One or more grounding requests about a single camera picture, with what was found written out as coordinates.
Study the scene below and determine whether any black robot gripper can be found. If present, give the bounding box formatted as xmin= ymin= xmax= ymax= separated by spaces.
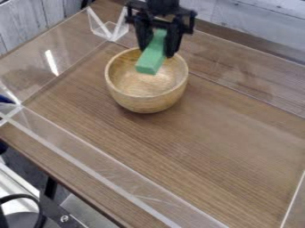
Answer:
xmin=126 ymin=0 xmax=197 ymax=58

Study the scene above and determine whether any green rectangular block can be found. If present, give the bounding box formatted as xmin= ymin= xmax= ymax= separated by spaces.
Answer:
xmin=135 ymin=29 xmax=167 ymax=75

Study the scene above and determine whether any light wooden bowl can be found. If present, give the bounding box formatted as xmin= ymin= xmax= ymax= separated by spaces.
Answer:
xmin=104 ymin=48 xmax=190 ymax=113

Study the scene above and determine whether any black table leg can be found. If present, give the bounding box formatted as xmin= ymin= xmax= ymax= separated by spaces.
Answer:
xmin=44 ymin=177 xmax=58 ymax=200

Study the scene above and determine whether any clear acrylic corner bracket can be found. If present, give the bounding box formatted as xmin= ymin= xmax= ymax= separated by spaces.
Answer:
xmin=86 ymin=7 xmax=128 ymax=42

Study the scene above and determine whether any clear acrylic tray wall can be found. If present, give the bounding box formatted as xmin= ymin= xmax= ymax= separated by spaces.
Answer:
xmin=0 ymin=0 xmax=305 ymax=228

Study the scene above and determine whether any black cable loop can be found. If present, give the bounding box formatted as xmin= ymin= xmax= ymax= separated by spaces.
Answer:
xmin=0 ymin=193 xmax=48 ymax=228

